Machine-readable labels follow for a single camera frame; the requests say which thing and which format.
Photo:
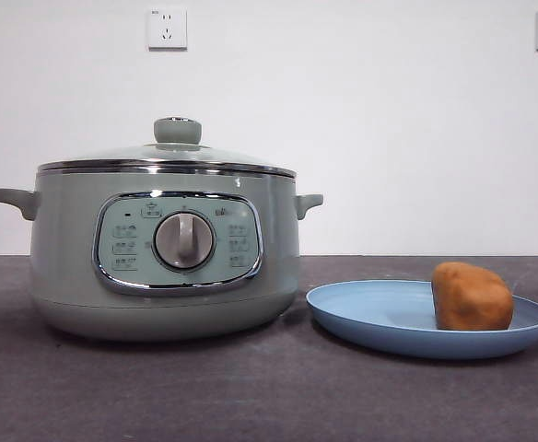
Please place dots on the glass lid with green knob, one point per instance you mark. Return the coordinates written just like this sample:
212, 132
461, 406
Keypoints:
177, 152

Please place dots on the brown potato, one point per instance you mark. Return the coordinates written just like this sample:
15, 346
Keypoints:
474, 299

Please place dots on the blue round plate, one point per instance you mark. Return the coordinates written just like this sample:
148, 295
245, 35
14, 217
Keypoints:
370, 308

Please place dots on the pale green electric steamer pot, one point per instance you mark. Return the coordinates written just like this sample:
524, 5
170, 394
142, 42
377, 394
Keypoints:
66, 258

